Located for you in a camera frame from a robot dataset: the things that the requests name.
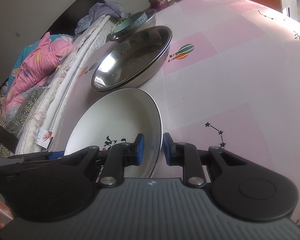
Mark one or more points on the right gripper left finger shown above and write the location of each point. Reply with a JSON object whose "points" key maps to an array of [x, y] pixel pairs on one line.
{"points": [[119, 156]]}

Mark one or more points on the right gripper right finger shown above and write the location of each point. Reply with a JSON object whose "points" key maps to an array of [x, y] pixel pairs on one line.
{"points": [[189, 158]]}

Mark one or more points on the white ceramic plate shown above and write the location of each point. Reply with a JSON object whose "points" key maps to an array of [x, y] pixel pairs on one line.
{"points": [[119, 117]]}

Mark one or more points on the steel plate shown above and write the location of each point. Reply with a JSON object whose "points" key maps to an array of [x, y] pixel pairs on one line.
{"points": [[145, 72], [132, 57]]}

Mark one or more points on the teal ceramic bowl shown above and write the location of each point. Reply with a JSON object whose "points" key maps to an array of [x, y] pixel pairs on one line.
{"points": [[131, 23]]}

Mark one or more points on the small steel bowl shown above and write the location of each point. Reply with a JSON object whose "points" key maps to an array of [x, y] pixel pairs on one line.
{"points": [[149, 23]]}

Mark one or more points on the white mattress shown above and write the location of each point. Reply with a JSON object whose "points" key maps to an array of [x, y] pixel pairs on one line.
{"points": [[40, 103]]}

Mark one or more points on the pink patterned tablecloth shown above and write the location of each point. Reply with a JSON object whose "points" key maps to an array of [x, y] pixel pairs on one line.
{"points": [[239, 87]]}

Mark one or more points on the pink quilt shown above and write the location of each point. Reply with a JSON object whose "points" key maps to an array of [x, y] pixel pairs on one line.
{"points": [[34, 65]]}

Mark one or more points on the green leafy cabbage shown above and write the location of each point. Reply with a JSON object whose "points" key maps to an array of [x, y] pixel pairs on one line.
{"points": [[118, 23]]}

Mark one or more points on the black headboard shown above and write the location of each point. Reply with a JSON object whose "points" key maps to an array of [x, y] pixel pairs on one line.
{"points": [[66, 23]]}

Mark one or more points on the blue grey clothes pile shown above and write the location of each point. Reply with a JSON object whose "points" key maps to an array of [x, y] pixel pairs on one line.
{"points": [[113, 9]]}

